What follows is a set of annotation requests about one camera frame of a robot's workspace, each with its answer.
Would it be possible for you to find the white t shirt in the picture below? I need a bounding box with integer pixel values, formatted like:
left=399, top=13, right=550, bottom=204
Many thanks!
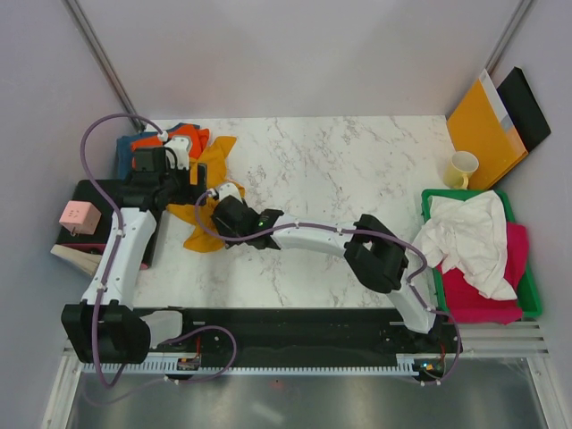
left=414, top=190, right=517, bottom=301

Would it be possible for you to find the yellow t shirt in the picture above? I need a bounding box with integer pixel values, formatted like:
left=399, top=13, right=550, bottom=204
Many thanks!
left=167, top=135, right=239, bottom=255

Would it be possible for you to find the beige book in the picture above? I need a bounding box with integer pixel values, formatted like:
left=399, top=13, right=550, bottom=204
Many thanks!
left=50, top=244, right=102, bottom=277

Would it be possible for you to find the pink cube power adapter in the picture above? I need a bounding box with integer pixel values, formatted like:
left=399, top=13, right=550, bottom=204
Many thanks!
left=59, top=200, right=101, bottom=235

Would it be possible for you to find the folded orange t shirt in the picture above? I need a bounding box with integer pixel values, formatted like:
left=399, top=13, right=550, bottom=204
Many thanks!
left=130, top=122, right=210, bottom=158

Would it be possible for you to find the right metal frame post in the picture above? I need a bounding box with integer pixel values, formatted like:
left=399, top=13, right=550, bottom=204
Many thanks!
left=484, top=0, right=536, bottom=75

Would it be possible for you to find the folded blue t shirt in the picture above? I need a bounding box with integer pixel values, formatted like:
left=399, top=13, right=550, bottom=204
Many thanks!
left=116, top=131, right=156, bottom=180

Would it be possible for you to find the white slotted cable duct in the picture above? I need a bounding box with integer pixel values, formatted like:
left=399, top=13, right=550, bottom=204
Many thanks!
left=101, top=354, right=454, bottom=379

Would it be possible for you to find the left metal frame post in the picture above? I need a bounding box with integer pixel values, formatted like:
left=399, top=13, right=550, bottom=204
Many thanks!
left=62, top=0, right=137, bottom=114

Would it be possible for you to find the pale yellow mug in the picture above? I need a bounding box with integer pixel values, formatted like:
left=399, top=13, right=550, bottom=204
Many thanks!
left=443, top=151, right=479, bottom=189

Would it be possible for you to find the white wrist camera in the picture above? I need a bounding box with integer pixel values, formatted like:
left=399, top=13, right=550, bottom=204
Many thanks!
left=158, top=130, right=192, bottom=171
left=206, top=181, right=243, bottom=202

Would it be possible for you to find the metal frame post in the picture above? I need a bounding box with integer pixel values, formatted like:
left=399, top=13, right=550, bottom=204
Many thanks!
left=484, top=0, right=536, bottom=75
left=62, top=0, right=137, bottom=114

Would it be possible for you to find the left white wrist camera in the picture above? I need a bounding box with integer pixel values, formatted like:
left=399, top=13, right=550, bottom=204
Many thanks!
left=158, top=130, right=192, bottom=171

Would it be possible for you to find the magenta t shirt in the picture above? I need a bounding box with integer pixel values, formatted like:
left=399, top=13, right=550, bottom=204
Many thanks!
left=437, top=222, right=529, bottom=324

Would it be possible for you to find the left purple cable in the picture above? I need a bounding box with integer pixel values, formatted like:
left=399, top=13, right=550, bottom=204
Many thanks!
left=80, top=114, right=238, bottom=407

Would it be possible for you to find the black organizer box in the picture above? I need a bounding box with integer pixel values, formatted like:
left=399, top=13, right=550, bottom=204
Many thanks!
left=59, top=179, right=157, bottom=270

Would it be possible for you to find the black flat box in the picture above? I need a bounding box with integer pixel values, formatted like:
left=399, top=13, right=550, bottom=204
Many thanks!
left=497, top=67, right=551, bottom=152

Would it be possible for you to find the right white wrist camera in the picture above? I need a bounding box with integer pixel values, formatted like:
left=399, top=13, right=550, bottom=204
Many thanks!
left=206, top=181, right=243, bottom=202

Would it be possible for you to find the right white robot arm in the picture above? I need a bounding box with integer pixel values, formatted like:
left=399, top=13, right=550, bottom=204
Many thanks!
left=211, top=189, right=442, bottom=352

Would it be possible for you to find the orange yellow envelope folder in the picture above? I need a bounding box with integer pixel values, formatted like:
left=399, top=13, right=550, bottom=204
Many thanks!
left=447, top=70, right=528, bottom=190

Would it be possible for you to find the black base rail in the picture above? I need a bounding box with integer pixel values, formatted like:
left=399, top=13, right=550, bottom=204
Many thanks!
left=159, top=308, right=461, bottom=365

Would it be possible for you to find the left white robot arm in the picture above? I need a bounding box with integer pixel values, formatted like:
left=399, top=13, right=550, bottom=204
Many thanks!
left=61, top=147, right=207, bottom=364

